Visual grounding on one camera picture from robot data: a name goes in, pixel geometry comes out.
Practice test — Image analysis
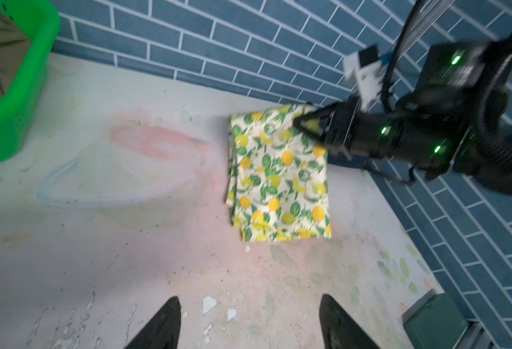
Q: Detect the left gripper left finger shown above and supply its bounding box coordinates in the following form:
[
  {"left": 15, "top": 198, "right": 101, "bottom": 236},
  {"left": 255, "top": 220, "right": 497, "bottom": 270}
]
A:
[{"left": 125, "top": 296, "right": 182, "bottom": 349}]

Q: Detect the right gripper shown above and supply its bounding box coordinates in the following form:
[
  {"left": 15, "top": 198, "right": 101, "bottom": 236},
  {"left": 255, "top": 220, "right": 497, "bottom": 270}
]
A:
[{"left": 292, "top": 41, "right": 512, "bottom": 170}]

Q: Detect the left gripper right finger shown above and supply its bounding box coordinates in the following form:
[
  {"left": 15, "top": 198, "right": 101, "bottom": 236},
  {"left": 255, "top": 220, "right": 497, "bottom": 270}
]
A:
[{"left": 319, "top": 294, "right": 380, "bottom": 349}]

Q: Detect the yellow lemon print skirt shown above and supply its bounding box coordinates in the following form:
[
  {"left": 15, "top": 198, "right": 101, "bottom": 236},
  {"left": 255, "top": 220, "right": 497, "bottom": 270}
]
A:
[{"left": 225, "top": 104, "right": 333, "bottom": 242}]

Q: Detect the dark blue denim skirt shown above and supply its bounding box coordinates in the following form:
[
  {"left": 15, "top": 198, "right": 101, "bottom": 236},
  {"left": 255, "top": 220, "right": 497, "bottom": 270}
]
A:
[{"left": 327, "top": 153, "right": 368, "bottom": 170}]

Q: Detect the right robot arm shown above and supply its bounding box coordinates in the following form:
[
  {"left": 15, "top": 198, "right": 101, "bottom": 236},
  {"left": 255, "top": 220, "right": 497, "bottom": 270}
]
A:
[{"left": 293, "top": 41, "right": 512, "bottom": 196}]

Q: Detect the dark green pad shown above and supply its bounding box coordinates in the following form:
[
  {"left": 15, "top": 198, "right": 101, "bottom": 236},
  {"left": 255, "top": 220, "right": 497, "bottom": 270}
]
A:
[{"left": 402, "top": 292, "right": 469, "bottom": 348}]

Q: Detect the green plastic basket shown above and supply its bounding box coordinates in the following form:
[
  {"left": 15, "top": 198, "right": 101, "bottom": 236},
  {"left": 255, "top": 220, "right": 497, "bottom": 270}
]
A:
[{"left": 0, "top": 1, "right": 61, "bottom": 162}]

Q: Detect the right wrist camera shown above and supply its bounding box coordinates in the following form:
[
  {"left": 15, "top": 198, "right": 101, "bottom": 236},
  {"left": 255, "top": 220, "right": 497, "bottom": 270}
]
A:
[{"left": 343, "top": 44, "right": 383, "bottom": 111}]

